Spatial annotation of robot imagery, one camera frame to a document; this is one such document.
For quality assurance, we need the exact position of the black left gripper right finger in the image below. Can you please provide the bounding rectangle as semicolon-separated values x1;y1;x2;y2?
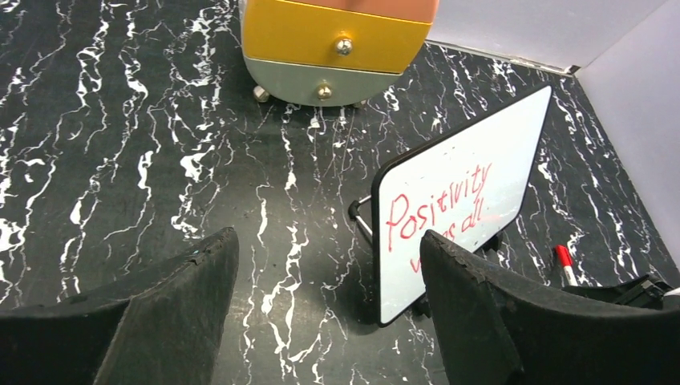
420;231;679;384

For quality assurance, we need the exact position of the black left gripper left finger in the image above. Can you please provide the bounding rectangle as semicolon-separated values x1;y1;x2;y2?
1;227;240;384

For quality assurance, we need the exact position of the white whiteboard marker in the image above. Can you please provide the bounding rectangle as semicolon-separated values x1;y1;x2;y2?
559;262;578;286

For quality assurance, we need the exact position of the red marker cap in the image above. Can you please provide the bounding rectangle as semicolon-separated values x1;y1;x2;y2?
555;245;573;267

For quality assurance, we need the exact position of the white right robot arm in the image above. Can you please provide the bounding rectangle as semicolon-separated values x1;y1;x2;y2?
562;274;679;310

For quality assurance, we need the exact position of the black framed whiteboard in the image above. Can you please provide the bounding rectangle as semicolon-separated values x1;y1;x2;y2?
348;82;553;327

